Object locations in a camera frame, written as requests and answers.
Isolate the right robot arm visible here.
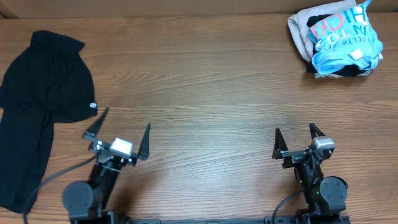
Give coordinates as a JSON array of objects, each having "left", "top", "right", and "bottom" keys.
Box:
[{"left": 269, "top": 123, "right": 350, "bottom": 224}]

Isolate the light blue t-shirt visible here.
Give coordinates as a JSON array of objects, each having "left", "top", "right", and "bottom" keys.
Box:
[{"left": 307, "top": 0, "right": 383, "bottom": 75}]

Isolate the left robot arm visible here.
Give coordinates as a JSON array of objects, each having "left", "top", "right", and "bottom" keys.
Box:
[{"left": 62, "top": 109, "right": 150, "bottom": 224}]

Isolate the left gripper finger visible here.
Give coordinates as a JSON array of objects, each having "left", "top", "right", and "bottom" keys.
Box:
[
  {"left": 84, "top": 107, "right": 109, "bottom": 138},
  {"left": 137, "top": 123, "right": 150, "bottom": 161}
]

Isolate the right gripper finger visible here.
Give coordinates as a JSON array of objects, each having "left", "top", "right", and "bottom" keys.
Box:
[
  {"left": 272, "top": 128, "right": 289, "bottom": 159},
  {"left": 309, "top": 123, "right": 325, "bottom": 139}
]

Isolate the black t-shirt on left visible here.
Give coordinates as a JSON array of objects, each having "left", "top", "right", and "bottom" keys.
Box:
[{"left": 1, "top": 30, "right": 98, "bottom": 213}]

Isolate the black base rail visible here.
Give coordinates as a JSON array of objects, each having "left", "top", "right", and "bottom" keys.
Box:
[{"left": 70, "top": 211, "right": 352, "bottom": 224}]

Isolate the folded black t-shirt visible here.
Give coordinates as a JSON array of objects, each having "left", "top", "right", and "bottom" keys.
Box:
[{"left": 307, "top": 14, "right": 369, "bottom": 78}]

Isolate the folded beige t-shirt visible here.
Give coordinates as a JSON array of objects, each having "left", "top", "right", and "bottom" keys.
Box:
[{"left": 287, "top": 0, "right": 383, "bottom": 63}]

